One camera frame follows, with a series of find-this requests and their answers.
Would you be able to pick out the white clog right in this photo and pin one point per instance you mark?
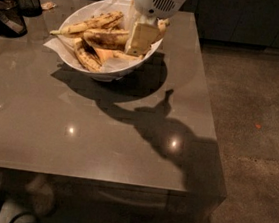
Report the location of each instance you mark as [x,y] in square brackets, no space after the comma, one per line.
[41,194]

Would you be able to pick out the small orange banana pieces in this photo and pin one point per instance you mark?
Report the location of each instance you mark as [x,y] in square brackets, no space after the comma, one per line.
[105,54]

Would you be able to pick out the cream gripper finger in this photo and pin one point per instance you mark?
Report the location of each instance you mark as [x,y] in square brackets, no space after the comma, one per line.
[134,17]
[141,38]

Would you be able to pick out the spotted banana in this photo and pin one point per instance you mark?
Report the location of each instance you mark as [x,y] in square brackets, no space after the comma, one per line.
[116,39]
[104,21]

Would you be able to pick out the dark cabinet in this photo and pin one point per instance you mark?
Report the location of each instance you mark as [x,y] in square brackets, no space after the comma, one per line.
[253,22]

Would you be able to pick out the black mesh tray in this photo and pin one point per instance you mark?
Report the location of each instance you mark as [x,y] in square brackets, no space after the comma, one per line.
[12,23]

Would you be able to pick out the small sachet on table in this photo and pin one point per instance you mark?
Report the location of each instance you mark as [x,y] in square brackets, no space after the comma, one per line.
[48,5]

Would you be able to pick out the lower left dark banana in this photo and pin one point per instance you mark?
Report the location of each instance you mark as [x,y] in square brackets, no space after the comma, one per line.
[88,60]

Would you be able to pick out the white bowl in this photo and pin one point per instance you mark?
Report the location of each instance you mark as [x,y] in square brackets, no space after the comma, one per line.
[87,12]

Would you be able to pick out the white paper liner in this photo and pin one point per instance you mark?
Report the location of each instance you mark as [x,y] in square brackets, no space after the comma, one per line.
[116,65]

